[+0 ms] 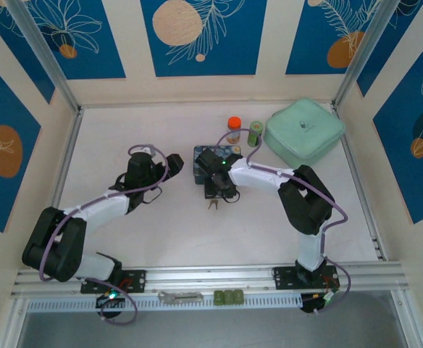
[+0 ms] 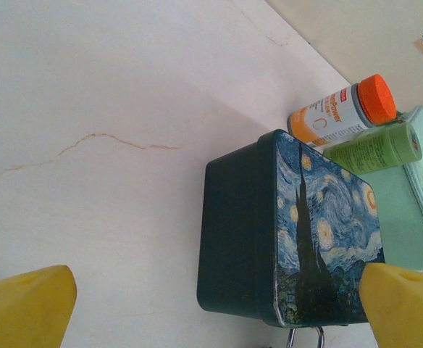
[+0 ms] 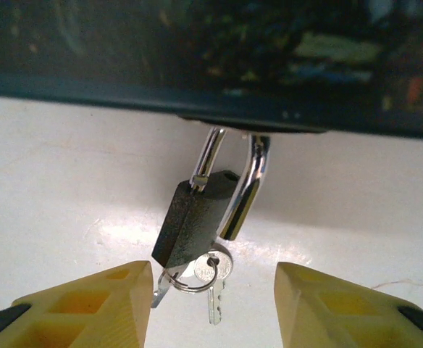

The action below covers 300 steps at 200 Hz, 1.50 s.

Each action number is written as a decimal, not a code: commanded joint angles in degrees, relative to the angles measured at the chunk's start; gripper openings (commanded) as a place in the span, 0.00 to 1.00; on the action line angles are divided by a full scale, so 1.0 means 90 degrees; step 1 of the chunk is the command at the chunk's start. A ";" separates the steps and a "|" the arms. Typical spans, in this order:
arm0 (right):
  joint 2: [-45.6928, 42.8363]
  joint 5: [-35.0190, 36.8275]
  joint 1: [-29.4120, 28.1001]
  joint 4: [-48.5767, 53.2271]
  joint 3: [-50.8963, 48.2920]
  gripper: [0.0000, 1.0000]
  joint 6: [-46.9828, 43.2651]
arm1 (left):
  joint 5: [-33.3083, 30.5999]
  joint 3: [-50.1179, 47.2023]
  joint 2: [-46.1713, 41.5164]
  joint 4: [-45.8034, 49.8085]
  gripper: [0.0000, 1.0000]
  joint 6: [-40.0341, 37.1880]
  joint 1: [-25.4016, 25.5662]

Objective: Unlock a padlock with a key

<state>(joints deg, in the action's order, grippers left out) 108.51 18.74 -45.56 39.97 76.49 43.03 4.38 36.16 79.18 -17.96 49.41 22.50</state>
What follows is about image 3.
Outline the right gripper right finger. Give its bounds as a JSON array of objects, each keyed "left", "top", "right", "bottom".
[{"left": 274, "top": 262, "right": 423, "bottom": 348}]

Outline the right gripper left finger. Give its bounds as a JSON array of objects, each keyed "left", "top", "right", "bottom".
[{"left": 0, "top": 259, "right": 154, "bottom": 348}]

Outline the silver key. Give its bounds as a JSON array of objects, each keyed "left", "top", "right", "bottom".
[
  {"left": 150, "top": 268, "right": 184, "bottom": 310},
  {"left": 193, "top": 243, "right": 235, "bottom": 326}
]

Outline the silver key ring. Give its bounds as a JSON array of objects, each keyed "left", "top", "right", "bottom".
[{"left": 165, "top": 253, "right": 221, "bottom": 294}]

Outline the black padlock with steel shackle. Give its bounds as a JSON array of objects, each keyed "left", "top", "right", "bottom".
[{"left": 151, "top": 126, "right": 272, "bottom": 271}]

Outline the starry night tin box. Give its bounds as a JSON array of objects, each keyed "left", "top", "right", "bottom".
[{"left": 0, "top": 0, "right": 423, "bottom": 141}]

